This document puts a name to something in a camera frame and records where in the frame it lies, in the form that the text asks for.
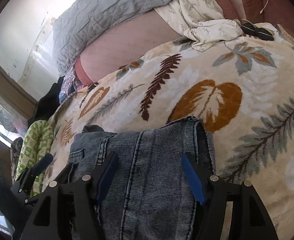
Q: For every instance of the black clothing pile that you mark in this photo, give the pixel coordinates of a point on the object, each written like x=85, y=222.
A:
x=48, y=104

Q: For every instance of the dark garment by window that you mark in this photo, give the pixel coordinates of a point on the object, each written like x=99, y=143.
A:
x=15, y=150

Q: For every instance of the grey quilted pillow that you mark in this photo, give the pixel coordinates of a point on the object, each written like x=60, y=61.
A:
x=85, y=20

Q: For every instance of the black hair clip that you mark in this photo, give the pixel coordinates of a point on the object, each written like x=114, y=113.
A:
x=250, y=29

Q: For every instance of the white floral crumpled sheet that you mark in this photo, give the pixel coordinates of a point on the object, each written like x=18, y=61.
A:
x=202, y=21

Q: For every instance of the wooden door frame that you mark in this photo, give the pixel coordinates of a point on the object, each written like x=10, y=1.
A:
x=15, y=96

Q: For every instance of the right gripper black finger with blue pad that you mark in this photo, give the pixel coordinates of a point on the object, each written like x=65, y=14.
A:
x=22, y=187

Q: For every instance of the blue denim jeans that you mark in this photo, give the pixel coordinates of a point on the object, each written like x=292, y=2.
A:
x=149, y=197

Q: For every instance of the purple plastic bag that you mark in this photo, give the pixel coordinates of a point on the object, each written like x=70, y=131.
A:
x=70, y=83

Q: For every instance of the green white patterned quilt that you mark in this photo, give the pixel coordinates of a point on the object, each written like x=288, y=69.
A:
x=37, y=143

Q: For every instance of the cream leaf print blanket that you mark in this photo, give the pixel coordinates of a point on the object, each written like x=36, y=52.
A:
x=242, y=90

